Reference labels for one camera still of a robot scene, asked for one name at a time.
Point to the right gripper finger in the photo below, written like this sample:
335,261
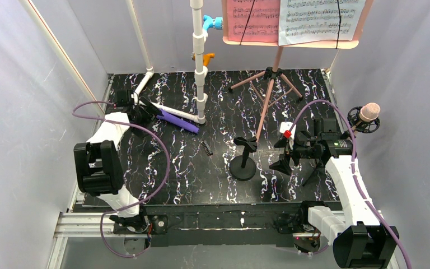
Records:
282,165
281,143

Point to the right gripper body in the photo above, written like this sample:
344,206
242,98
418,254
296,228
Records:
294,150

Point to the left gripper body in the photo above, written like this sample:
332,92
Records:
140,112

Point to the purple microphone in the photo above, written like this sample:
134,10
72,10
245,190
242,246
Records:
177,121

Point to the black round-base mic stand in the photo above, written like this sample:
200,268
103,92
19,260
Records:
243,167

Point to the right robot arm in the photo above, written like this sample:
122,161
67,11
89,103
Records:
362,239

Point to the black tripod mic stand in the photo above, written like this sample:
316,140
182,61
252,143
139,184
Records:
338,144

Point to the pink music stand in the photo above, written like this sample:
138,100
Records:
273,72

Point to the pink microphone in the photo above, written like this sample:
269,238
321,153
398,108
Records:
368,115

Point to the orange clip on pipe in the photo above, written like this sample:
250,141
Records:
207,58

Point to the blue clip on pipe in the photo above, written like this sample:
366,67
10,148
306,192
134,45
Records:
209,22

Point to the pink sheet music page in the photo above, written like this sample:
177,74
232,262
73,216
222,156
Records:
252,21

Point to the white sheet music page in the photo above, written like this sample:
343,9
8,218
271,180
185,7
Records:
318,20

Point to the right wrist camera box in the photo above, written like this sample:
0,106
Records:
287,131

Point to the white PVC pipe frame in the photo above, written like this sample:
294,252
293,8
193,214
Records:
146,37

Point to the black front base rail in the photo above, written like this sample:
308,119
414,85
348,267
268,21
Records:
276,224

